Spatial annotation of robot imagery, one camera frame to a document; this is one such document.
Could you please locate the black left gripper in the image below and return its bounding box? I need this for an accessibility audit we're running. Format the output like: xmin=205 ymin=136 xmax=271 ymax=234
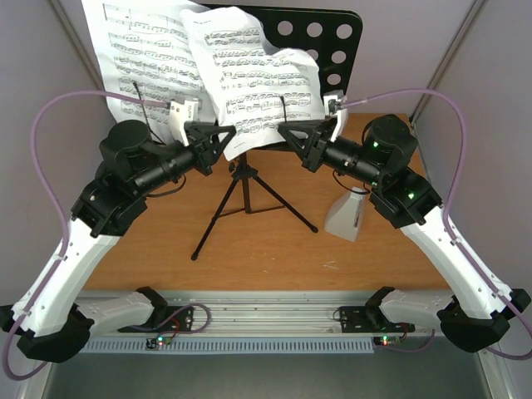
xmin=135 ymin=125 xmax=237 ymax=196

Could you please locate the sheet music page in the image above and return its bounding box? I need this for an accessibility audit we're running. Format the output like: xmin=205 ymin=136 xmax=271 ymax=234
xmin=180 ymin=7 xmax=325 ymax=160

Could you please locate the white metronome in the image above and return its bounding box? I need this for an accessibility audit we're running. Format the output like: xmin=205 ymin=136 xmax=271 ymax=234
xmin=324 ymin=187 xmax=367 ymax=242

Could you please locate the black tripod music stand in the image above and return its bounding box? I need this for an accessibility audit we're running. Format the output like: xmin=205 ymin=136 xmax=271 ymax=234
xmin=132 ymin=3 xmax=363 ymax=262

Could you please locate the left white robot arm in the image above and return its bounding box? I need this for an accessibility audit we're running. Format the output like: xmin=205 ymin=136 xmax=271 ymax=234
xmin=1 ymin=120 xmax=236 ymax=363

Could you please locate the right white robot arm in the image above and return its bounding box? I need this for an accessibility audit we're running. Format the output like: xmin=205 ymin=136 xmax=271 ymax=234
xmin=278 ymin=114 xmax=531 ymax=352

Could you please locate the white sheet paper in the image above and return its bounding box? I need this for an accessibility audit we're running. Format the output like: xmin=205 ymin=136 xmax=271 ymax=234
xmin=81 ymin=1 xmax=215 ymax=122

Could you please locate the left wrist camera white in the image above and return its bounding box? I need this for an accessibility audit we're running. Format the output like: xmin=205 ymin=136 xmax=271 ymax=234
xmin=168 ymin=98 xmax=199 ymax=146

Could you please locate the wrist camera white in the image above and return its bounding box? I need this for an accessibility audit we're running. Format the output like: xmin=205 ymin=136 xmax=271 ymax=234
xmin=168 ymin=98 xmax=199 ymax=146
xmin=323 ymin=90 xmax=349 ymax=142

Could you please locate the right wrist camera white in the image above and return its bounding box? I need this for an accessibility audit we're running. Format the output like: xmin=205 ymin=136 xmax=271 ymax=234
xmin=323 ymin=90 xmax=349 ymax=142

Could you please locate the aluminium front rail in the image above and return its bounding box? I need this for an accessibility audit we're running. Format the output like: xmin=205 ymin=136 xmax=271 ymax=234
xmin=74 ymin=290 xmax=500 ymax=337

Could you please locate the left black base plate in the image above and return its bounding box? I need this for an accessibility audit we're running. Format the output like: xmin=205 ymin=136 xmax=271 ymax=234
xmin=118 ymin=306 xmax=194 ymax=333

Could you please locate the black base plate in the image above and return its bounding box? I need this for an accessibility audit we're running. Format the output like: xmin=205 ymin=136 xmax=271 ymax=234
xmin=118 ymin=306 xmax=194 ymax=333
xmin=332 ymin=306 xmax=416 ymax=333

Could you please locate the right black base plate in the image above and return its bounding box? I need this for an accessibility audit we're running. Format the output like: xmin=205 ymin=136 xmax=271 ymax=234
xmin=332 ymin=306 xmax=416 ymax=333

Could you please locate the aluminium frame rail left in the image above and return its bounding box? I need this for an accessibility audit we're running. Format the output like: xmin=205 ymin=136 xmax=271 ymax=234
xmin=46 ymin=0 xmax=104 ymax=90

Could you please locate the aluminium frame rail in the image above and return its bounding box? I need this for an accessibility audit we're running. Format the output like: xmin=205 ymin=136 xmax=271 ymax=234
xmin=409 ymin=0 xmax=489 ymax=133
xmin=46 ymin=0 xmax=104 ymax=90

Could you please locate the aluminium frame rail right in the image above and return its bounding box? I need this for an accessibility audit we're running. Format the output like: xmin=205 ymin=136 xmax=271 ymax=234
xmin=409 ymin=0 xmax=489 ymax=133

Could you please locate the grey slotted cable duct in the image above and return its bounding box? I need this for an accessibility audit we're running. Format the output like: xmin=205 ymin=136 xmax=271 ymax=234
xmin=81 ymin=337 xmax=374 ymax=356

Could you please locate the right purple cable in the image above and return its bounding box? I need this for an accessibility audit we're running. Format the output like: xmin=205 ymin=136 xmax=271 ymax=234
xmin=342 ymin=87 xmax=532 ymax=361

